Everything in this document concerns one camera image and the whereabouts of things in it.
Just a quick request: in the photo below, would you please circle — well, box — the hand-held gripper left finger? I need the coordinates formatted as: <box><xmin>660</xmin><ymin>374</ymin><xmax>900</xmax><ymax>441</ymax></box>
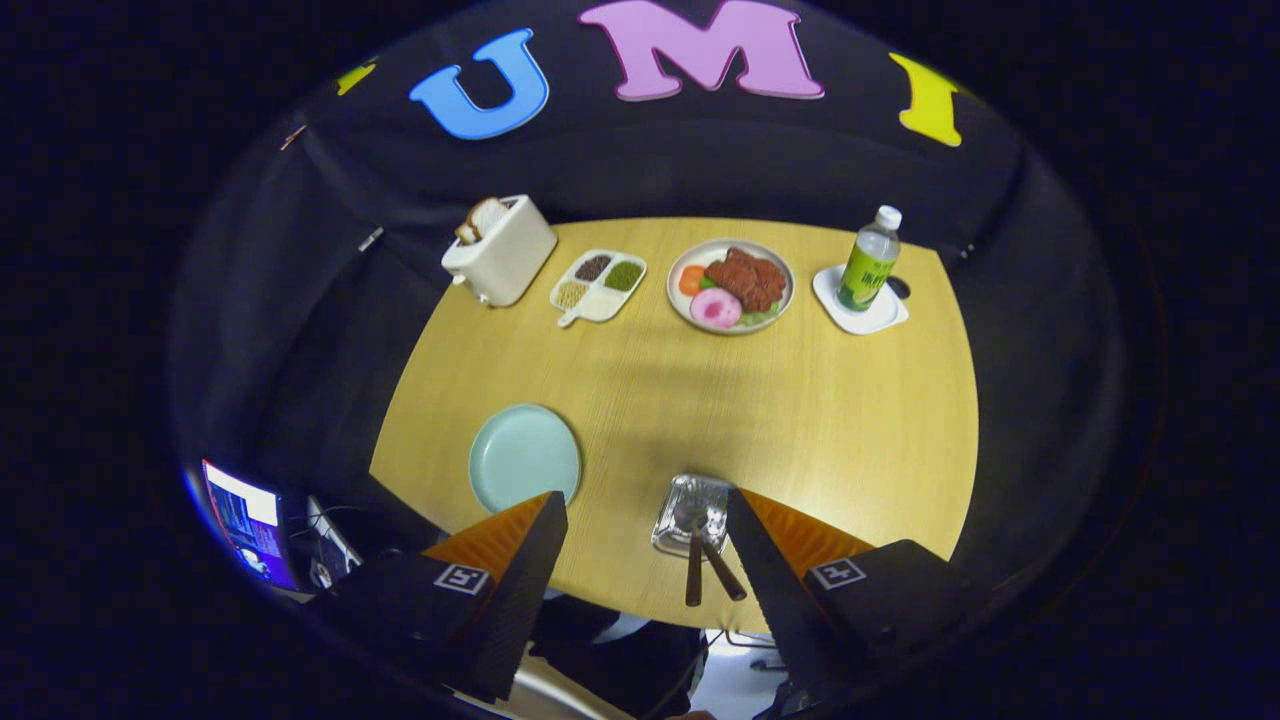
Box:
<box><xmin>330</xmin><ymin>490</ymin><xmax>569</xmax><ymax>704</ymax></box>

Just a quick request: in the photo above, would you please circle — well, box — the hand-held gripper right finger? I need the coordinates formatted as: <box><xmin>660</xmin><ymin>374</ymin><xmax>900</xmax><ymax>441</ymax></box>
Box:
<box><xmin>727</xmin><ymin>488</ymin><xmax>991</xmax><ymax>701</ymax></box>

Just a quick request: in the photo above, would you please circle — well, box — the metal fork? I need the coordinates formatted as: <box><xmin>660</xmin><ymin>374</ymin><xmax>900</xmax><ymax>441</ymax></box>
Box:
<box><xmin>700</xmin><ymin>505</ymin><xmax>748</xmax><ymax>602</ymax></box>

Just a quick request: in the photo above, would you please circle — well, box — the metal spoon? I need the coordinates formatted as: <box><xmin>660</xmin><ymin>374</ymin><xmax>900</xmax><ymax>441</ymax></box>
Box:
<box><xmin>675</xmin><ymin>503</ymin><xmax>706</xmax><ymax>608</ymax></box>

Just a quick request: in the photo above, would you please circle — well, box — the light green plate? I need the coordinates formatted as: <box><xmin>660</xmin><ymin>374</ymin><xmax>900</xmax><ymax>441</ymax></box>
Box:
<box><xmin>468</xmin><ymin>403</ymin><xmax>583</xmax><ymax>514</ymax></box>

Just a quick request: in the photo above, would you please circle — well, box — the person's dark clothing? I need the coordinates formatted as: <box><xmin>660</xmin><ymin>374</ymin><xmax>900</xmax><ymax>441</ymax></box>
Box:
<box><xmin>525</xmin><ymin>592</ymin><xmax>711</xmax><ymax>719</ymax></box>

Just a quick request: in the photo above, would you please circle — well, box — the white laptop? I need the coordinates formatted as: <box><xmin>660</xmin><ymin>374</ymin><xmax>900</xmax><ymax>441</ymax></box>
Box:
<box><xmin>305</xmin><ymin>497</ymin><xmax>363</xmax><ymax>591</ymax></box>

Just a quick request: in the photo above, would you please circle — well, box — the white square coaster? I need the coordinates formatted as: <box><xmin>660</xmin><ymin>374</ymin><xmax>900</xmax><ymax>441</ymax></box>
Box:
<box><xmin>812</xmin><ymin>263</ymin><xmax>910</xmax><ymax>336</ymax></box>

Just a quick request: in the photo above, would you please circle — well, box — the pink ham slice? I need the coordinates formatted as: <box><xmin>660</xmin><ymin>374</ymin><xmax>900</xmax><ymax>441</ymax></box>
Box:
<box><xmin>690</xmin><ymin>287</ymin><xmax>743</xmax><ymax>331</ymax></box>

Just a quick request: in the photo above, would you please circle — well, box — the white food plate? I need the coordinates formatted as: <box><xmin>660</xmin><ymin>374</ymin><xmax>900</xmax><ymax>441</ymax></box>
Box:
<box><xmin>666</xmin><ymin>238</ymin><xmax>796</xmax><ymax>335</ymax></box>

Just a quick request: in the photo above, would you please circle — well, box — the white divided dish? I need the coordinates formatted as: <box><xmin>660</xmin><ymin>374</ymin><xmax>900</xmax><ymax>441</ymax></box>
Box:
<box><xmin>549</xmin><ymin>249</ymin><xmax>648</xmax><ymax>329</ymax></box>

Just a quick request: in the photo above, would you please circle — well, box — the brown meat piece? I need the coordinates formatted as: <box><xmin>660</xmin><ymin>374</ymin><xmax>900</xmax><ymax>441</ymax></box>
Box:
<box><xmin>705</xmin><ymin>247</ymin><xmax>788</xmax><ymax>313</ymax></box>

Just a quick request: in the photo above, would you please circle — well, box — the white toaster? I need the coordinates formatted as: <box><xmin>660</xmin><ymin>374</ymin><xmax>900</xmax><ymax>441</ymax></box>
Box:
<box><xmin>441</xmin><ymin>194</ymin><xmax>559</xmax><ymax>308</ymax></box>

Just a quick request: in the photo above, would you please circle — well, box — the green label drink bottle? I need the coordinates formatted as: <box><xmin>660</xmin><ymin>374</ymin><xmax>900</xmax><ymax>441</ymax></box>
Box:
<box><xmin>836</xmin><ymin>205</ymin><xmax>903</xmax><ymax>313</ymax></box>

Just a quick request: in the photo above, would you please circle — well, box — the large toast bread slice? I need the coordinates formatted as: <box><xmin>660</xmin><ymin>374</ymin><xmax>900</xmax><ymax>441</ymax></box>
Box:
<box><xmin>467</xmin><ymin>197</ymin><xmax>513</xmax><ymax>239</ymax></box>

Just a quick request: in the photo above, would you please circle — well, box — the metal wire basket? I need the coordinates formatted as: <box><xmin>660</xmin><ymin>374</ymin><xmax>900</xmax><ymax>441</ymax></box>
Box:
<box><xmin>651</xmin><ymin>473</ymin><xmax>736</xmax><ymax>559</ymax></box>

